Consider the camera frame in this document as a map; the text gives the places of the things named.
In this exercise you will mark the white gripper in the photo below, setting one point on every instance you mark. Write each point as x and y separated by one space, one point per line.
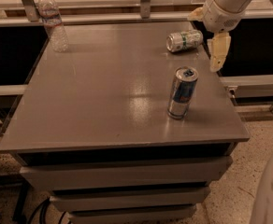
221 19

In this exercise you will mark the silver green 7up can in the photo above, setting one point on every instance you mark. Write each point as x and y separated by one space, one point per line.
181 41

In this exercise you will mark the clear plastic water bottle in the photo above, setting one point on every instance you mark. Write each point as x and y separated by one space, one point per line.
53 24

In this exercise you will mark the blue silver redbull can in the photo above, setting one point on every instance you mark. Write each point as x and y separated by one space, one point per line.
182 91

